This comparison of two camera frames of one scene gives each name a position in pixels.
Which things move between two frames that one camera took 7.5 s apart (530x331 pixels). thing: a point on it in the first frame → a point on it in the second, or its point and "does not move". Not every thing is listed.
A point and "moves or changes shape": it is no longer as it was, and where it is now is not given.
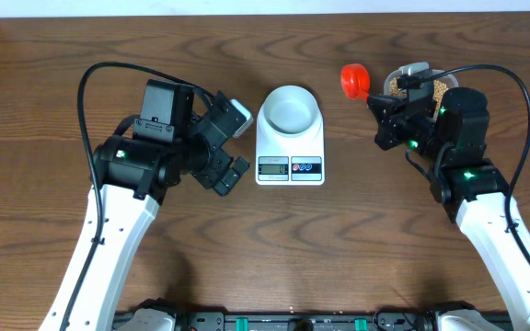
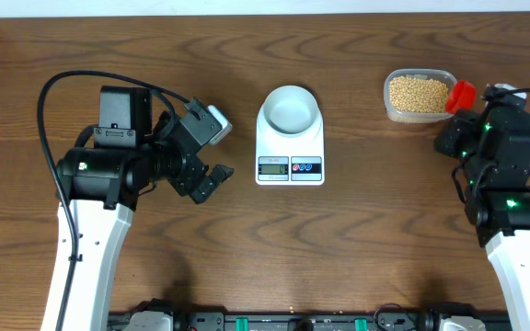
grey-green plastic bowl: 291,111 does not move
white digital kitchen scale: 289,161 does not move
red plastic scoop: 355,81 moves or changes shape
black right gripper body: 415,131 → 455,140
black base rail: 316,321 does not move
